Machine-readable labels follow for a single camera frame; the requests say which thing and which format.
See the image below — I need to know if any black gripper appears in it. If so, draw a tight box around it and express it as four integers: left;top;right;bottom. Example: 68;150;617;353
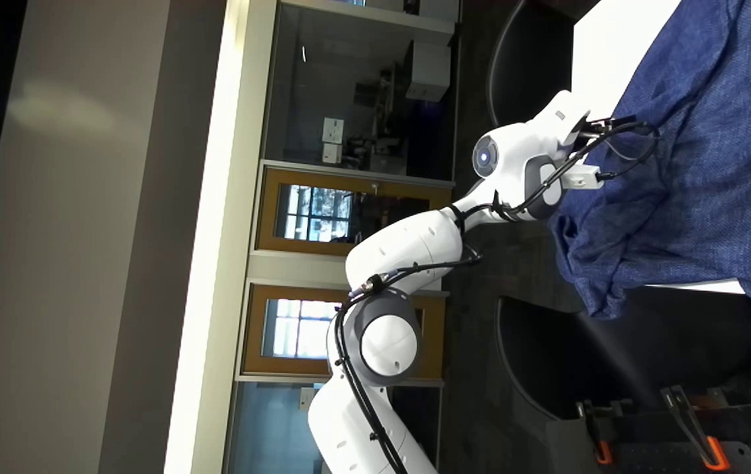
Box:
563;116;623;172

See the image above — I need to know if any blue knitted cloth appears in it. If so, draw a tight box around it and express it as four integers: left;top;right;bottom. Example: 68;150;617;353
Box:
548;0;751;341

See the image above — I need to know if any white storage box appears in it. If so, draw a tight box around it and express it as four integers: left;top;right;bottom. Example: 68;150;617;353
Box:
405;38;457;102

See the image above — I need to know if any black rounded chair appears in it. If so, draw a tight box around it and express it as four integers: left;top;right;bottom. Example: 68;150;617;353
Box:
496;292;751;424

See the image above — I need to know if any wooden framed door window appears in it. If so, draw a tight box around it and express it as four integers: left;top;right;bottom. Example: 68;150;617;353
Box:
241;283;450;388
252;162;459;260

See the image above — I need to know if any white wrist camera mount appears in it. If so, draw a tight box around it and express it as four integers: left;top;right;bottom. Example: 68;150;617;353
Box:
563;162;607;192

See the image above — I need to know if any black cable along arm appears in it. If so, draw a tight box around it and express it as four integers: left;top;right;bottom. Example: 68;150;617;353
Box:
330;113;662;474

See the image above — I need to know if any black hanging background cable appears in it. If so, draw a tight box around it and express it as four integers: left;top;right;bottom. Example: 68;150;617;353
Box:
486;0;533;129

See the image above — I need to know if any white wall switch plate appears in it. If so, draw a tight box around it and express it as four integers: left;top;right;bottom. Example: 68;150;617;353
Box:
318;116;349;142
318;139;349;167

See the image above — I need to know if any orange-handled metal clamp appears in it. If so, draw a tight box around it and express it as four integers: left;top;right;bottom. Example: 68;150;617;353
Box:
662;383;735;474
571;397;620;468

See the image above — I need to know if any dark clamped base plate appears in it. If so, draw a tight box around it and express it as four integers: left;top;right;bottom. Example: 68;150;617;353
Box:
548;405;751;474

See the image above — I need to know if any cream window frame beam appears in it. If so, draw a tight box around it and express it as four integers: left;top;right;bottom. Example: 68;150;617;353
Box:
164;0;283;474

